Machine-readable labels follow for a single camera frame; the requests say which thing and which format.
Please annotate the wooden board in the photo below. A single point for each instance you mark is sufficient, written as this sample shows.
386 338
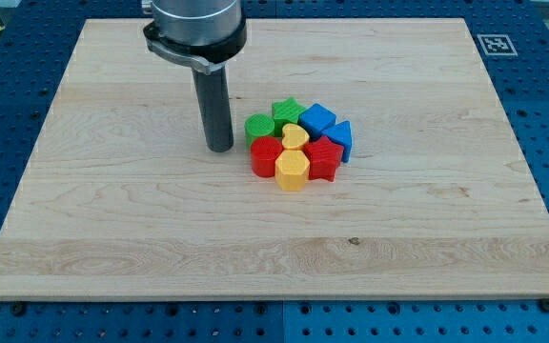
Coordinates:
122 200

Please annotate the yellow hexagon block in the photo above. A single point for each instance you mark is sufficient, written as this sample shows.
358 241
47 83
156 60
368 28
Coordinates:
291 170

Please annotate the green cylinder block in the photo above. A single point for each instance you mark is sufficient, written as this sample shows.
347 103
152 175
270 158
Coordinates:
258 125

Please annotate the blue triangle block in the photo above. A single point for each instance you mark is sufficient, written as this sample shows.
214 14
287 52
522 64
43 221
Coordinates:
341 134

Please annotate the blue cube block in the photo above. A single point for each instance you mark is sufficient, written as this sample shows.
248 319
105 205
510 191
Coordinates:
315 120

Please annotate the white fiducial marker tag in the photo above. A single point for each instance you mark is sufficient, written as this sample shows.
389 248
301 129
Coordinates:
494 44

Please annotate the red cylinder block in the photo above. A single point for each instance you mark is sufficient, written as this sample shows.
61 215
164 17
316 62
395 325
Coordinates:
264 151

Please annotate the yellow heart block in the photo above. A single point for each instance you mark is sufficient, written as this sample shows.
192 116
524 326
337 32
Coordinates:
294 137

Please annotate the red star block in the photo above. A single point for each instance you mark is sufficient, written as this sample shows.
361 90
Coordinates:
325 157

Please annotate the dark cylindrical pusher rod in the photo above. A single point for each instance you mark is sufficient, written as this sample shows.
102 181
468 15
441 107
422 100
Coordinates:
214 104

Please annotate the green star block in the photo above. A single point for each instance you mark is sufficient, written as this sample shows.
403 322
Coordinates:
285 112

